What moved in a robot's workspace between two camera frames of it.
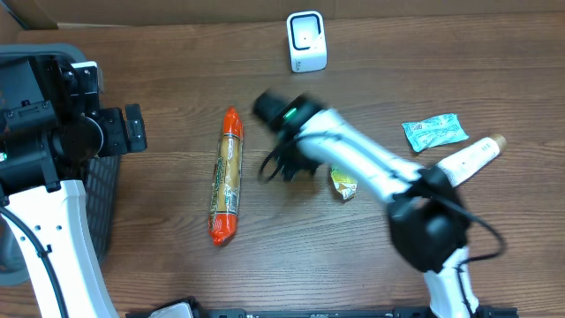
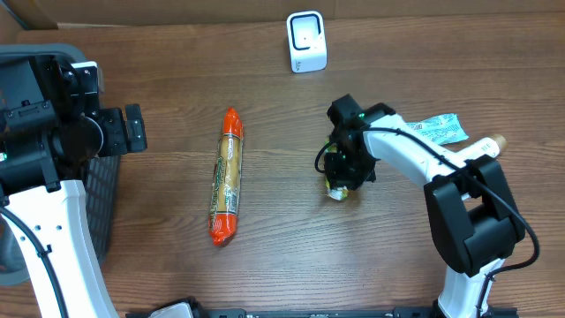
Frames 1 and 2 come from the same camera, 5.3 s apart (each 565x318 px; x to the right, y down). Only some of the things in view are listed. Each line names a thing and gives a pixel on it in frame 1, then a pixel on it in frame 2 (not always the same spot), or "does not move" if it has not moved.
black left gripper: x=121 y=141 does not move
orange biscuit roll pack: x=226 y=183 does not move
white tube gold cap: x=460 y=167 does not move
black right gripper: x=292 y=166 → x=341 y=178
